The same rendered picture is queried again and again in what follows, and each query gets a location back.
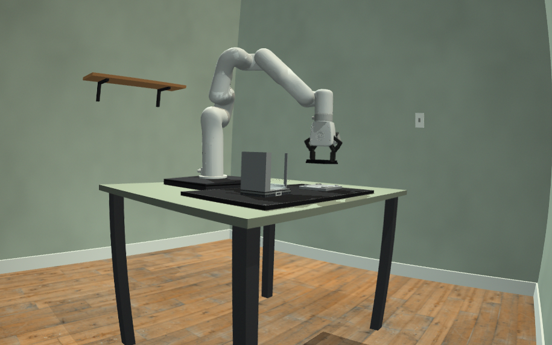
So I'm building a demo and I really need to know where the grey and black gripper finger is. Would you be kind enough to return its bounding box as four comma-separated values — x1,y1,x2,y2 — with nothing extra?
329,136,342,162
304,138,317,159

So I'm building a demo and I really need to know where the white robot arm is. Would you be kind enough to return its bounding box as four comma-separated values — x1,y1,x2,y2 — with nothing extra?
197,48,333,179

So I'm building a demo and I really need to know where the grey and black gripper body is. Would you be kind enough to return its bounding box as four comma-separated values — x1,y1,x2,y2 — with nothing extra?
309,121,335,147

